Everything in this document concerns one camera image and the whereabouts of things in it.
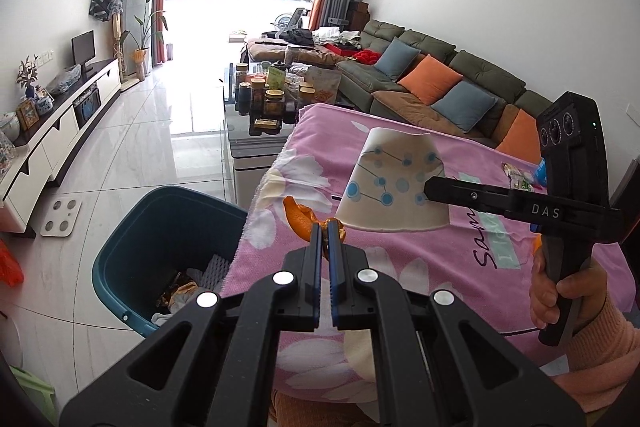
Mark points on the grey-green sofa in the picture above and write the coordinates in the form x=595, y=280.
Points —
x=480, y=67

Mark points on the white floor fan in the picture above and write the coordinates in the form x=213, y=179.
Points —
x=289, y=19

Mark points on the small orange peel piece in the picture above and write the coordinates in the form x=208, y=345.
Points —
x=536, y=244

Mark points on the white crumpled tissue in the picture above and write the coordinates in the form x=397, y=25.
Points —
x=162, y=318

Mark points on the red cloth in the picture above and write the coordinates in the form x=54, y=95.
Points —
x=367, y=55

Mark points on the white bathroom scale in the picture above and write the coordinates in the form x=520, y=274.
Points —
x=60, y=217

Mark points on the brown wrapper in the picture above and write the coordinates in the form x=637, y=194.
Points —
x=182, y=293

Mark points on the bluish plastic bag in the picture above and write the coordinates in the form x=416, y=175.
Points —
x=65, y=79

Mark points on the blue-grey cushion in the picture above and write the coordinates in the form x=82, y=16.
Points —
x=395, y=59
x=465, y=104

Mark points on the light green plastic stool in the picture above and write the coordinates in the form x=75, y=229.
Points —
x=27, y=389

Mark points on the tall leafy potted plant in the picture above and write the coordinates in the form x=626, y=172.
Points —
x=140, y=62

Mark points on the blue wrapper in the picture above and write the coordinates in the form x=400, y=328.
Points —
x=540, y=172

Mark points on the person's right hand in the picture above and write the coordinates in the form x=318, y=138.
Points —
x=590, y=287

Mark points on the brown snack bag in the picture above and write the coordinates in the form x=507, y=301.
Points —
x=320, y=87

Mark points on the gold tin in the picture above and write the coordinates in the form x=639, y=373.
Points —
x=265, y=125

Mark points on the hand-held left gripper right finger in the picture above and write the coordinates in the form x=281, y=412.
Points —
x=335, y=287

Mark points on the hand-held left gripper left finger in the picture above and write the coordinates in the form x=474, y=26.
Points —
x=316, y=287

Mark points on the person's right forearm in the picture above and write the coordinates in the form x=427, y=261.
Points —
x=610, y=347

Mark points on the black monitor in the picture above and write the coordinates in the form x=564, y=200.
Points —
x=83, y=47

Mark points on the blue vase with plant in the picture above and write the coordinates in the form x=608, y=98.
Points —
x=30, y=91

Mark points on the white wall sockets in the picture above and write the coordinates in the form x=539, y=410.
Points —
x=45, y=57

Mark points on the tall clear container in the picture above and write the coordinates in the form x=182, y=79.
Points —
x=292, y=55

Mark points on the white and black TV cabinet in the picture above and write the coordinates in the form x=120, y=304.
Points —
x=60, y=127

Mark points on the cloth-covered standing fan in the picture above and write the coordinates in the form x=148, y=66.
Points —
x=106, y=2

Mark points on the cluster of glass jars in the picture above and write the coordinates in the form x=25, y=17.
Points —
x=260, y=94

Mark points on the framed picture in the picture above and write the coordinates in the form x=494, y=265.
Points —
x=27, y=113

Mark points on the blue dotted paper cup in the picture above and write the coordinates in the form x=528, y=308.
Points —
x=390, y=177

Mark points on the black clothes pile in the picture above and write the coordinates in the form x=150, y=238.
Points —
x=295, y=38

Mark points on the small grey waste bin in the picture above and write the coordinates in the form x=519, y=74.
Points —
x=170, y=52

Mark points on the green and white wrapper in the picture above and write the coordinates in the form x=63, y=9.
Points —
x=517, y=177

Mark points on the white clothes pile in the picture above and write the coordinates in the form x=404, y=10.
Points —
x=345, y=34

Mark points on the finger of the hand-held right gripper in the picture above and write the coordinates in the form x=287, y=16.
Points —
x=465, y=196

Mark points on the pink floral towel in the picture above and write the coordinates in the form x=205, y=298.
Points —
x=425, y=267

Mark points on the orange plastic bag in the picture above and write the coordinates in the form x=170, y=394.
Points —
x=10, y=264

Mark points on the white ceramic jar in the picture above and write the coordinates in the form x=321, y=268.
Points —
x=9, y=126

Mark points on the teal plastic bin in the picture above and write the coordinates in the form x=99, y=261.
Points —
x=145, y=232

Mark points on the black glass coffee table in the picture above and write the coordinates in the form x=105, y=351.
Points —
x=250, y=157

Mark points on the orange cushion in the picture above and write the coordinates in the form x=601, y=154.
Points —
x=430, y=79
x=520, y=137

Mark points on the brown sofa throw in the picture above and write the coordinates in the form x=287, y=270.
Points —
x=405, y=109

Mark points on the green packet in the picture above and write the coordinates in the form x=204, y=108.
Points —
x=275, y=77

